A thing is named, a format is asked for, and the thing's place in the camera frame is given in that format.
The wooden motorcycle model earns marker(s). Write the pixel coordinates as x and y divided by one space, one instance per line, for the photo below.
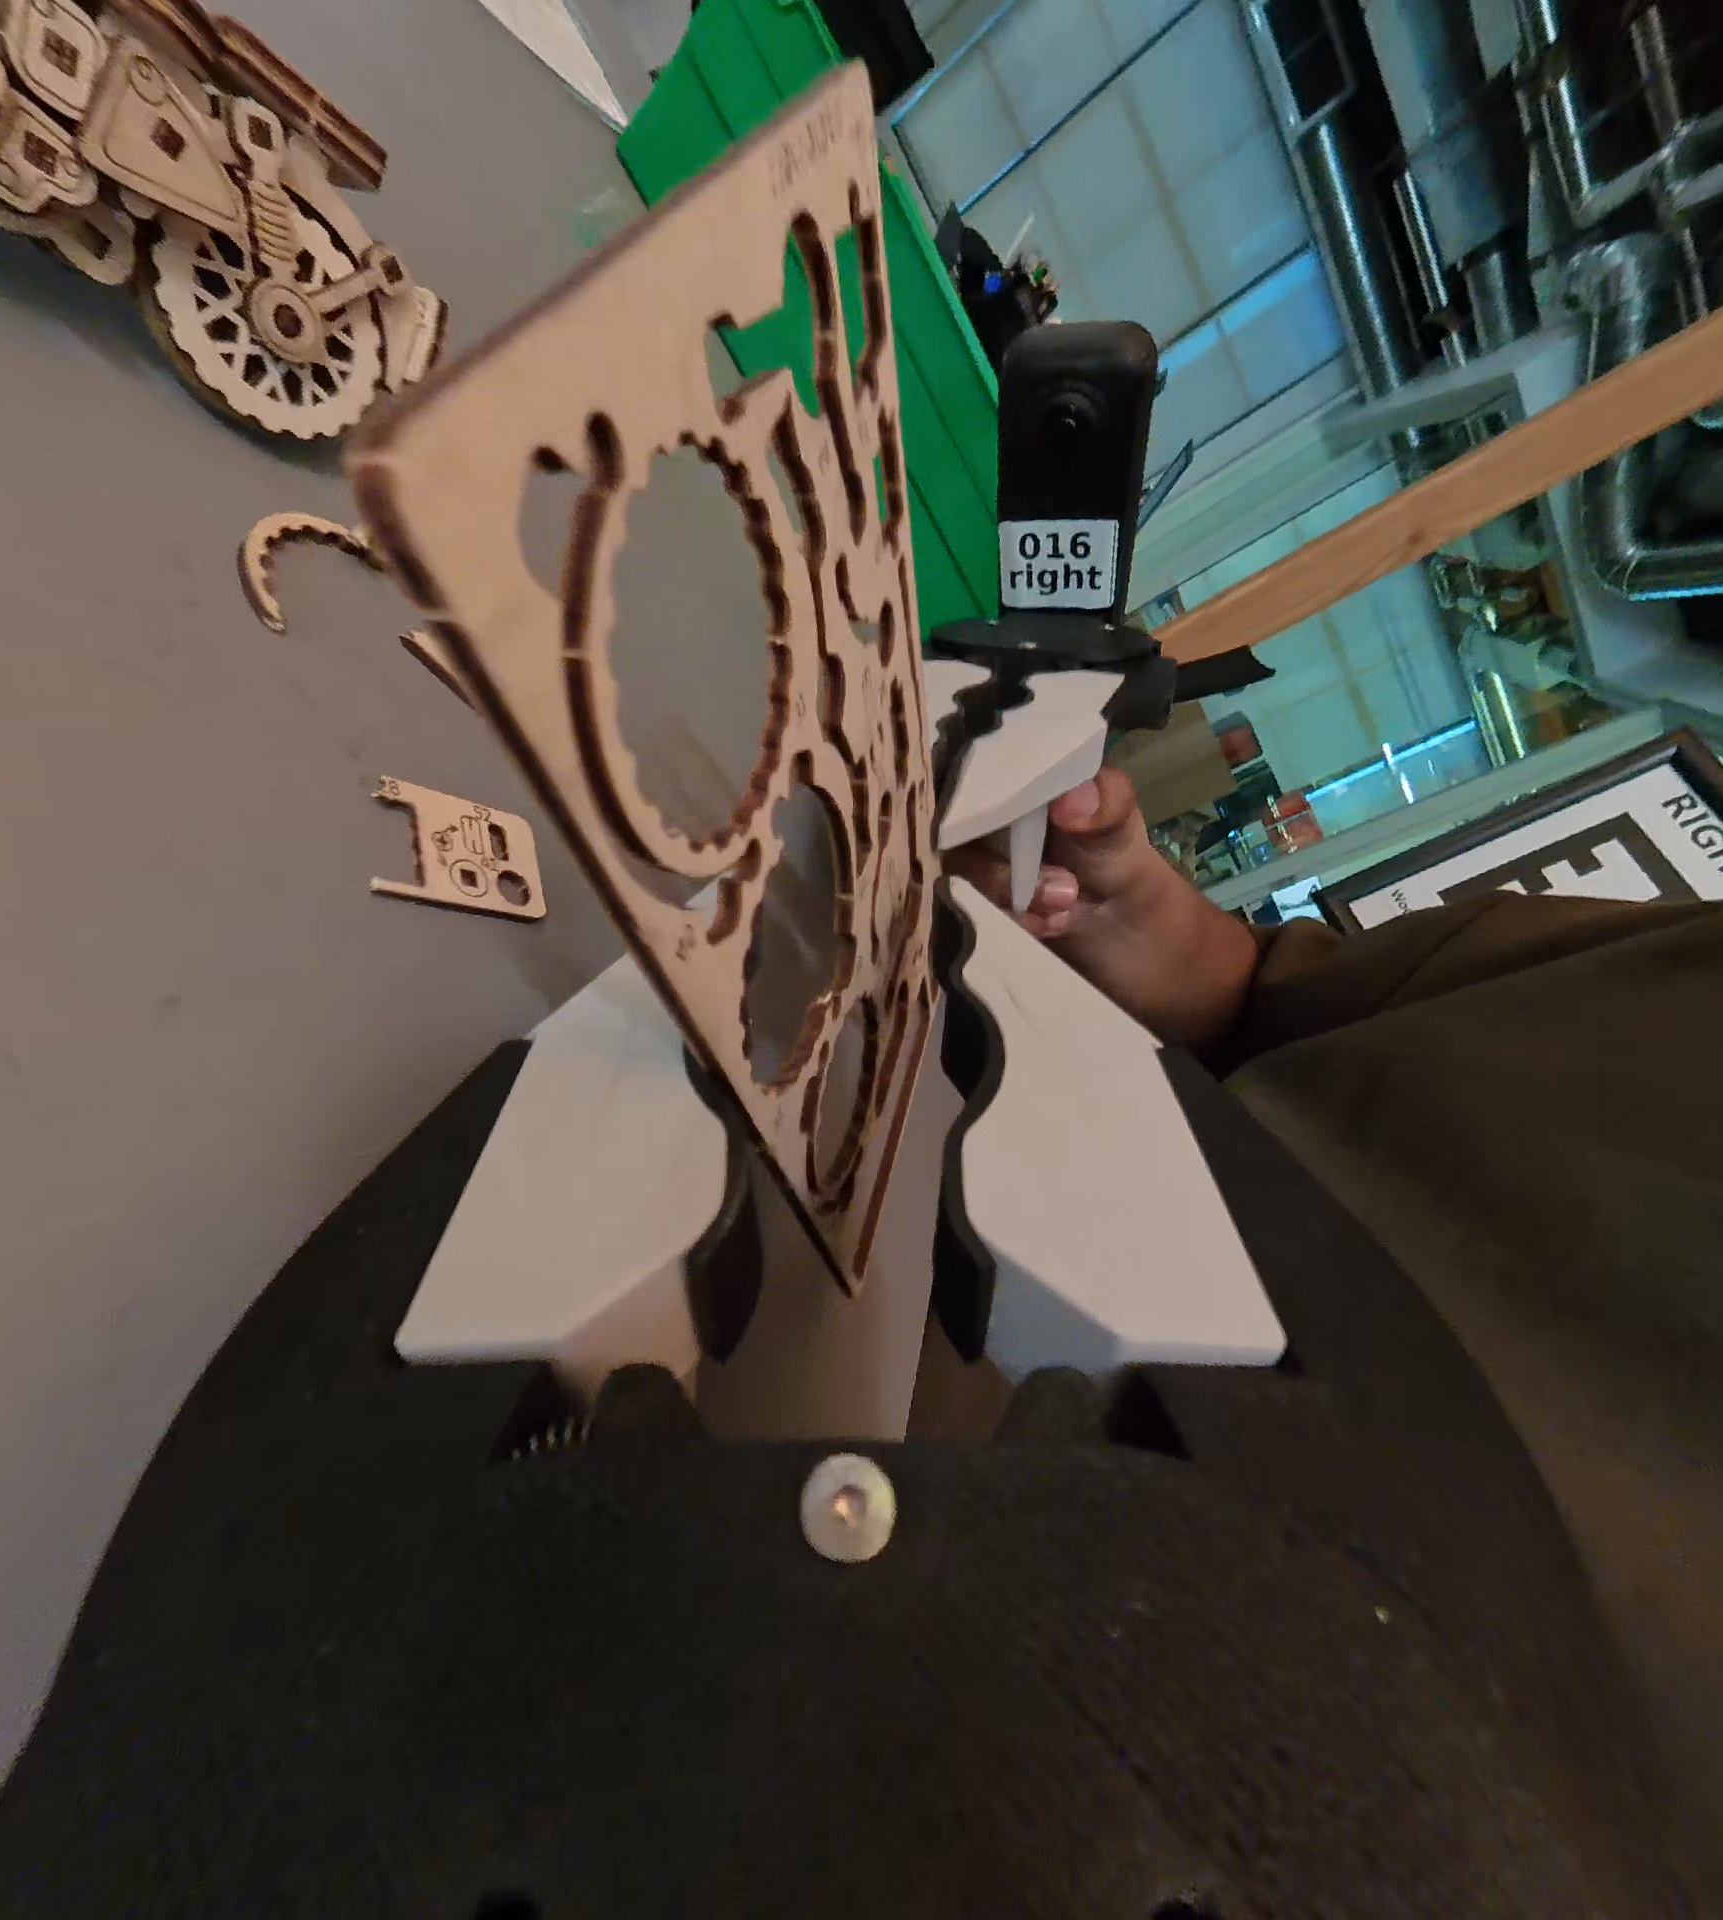
97 121

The silver ventilation duct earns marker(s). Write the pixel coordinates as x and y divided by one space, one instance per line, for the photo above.
1702 450

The rectangular wooden piece square holes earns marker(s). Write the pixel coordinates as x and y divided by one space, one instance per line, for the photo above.
439 665

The curved toothed wooden piece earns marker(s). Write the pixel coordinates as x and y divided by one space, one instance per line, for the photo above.
267 558

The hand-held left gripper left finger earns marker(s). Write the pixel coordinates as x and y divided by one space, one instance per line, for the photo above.
547 1200

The wooden beam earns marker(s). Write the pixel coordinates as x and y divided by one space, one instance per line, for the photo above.
1522 450

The notched wooden piece round holes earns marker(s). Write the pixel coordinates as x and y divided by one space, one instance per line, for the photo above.
465 870

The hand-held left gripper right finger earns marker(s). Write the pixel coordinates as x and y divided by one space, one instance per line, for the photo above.
1103 1170

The black framed white sign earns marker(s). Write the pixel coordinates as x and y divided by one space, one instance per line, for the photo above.
1686 840

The person's right forearm olive sleeve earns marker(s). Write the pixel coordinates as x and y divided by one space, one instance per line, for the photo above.
1552 1274

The wooden laser-cut puzzle sheet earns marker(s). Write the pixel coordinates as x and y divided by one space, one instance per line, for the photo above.
501 494

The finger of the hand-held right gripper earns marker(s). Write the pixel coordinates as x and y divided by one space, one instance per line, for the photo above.
1043 750

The person's right hand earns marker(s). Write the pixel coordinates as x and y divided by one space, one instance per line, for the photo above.
1133 931

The green plastic bin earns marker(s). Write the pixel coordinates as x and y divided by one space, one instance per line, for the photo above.
953 374

